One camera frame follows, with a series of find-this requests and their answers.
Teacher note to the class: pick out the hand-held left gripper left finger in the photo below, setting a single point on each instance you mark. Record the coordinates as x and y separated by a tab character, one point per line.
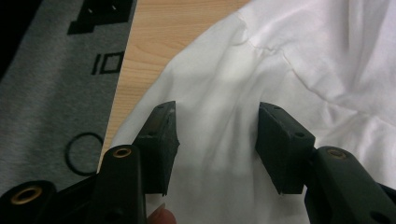
158	149

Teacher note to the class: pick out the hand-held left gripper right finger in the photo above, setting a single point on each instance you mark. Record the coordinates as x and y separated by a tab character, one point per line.
281	149

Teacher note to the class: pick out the white cloth garment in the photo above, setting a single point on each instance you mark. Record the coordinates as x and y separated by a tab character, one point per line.
224	77

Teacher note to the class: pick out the grey cloth with black print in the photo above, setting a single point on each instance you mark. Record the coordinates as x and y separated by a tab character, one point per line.
37	109

